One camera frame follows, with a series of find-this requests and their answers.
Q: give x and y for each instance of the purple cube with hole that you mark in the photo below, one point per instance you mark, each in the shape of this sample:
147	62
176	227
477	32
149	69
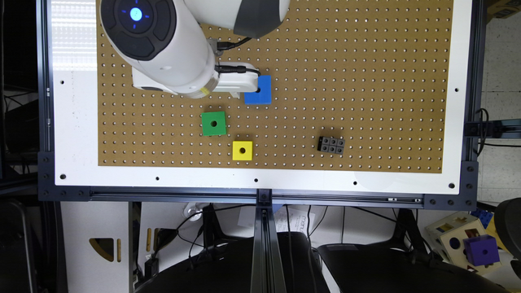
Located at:
481	250

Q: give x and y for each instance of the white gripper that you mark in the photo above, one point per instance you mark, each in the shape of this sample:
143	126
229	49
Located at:
232	82

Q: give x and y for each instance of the dark aluminium table frame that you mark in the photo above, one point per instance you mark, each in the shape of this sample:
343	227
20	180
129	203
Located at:
77	98

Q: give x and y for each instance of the black six-hole block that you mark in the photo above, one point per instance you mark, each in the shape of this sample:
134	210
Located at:
331	145

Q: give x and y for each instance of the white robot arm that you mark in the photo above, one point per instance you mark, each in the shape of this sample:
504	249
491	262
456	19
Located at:
164	44

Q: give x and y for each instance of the green block with hole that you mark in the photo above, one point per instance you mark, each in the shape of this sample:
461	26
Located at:
213	123

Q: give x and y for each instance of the brown pegboard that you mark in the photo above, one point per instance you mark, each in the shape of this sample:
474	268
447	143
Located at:
374	73

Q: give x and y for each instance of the blue block with hole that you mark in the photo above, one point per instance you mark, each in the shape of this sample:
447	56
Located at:
263	95

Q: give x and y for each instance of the white panel with cutouts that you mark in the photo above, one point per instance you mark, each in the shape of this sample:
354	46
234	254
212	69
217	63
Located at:
98	246

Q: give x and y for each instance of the yellow block with hole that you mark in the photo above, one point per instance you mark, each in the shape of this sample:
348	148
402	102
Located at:
242	150

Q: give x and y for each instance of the black chair left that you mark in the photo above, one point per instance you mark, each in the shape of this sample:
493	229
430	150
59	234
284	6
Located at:
231	271

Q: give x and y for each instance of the black chair right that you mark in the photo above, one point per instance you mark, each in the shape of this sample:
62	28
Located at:
368	269

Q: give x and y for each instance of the blue toy brick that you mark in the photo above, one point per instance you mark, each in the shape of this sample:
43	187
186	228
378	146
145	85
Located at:
484	216

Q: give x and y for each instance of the black chair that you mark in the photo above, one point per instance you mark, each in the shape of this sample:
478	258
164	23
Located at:
231	271
368	269

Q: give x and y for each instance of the beige shape sorter box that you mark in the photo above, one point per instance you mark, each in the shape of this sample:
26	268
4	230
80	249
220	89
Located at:
447	237

